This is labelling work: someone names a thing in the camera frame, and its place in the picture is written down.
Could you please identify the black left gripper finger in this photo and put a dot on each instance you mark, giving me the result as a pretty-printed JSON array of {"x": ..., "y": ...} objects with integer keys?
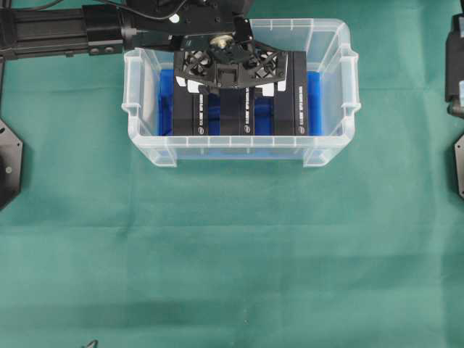
[
  {"x": 269, "y": 67},
  {"x": 196, "y": 68}
]

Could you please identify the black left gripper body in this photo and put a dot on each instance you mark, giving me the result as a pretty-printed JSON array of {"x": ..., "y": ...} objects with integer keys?
[{"x": 232, "y": 54}]

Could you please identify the black realsense box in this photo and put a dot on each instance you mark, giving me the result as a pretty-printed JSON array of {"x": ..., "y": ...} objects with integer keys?
[
  {"x": 291, "y": 107},
  {"x": 237, "y": 112},
  {"x": 190, "y": 110}
]

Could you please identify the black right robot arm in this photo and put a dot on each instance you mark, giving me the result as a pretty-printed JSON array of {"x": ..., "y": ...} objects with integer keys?
[{"x": 453, "y": 91}]

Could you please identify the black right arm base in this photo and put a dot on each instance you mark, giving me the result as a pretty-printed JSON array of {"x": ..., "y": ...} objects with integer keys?
[{"x": 459, "y": 162}]

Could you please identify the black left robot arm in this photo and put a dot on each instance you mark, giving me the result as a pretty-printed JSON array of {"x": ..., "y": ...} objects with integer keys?
[{"x": 109, "y": 27}]

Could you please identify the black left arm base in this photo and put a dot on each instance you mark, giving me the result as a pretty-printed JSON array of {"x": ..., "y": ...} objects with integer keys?
[{"x": 11, "y": 164}]

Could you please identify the clear plastic storage bin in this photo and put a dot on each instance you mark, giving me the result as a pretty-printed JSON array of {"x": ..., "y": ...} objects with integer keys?
[{"x": 328, "y": 52}]

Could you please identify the blue cloth bin liner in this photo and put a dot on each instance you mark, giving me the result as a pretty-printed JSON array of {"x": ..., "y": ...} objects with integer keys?
[{"x": 262, "y": 107}]

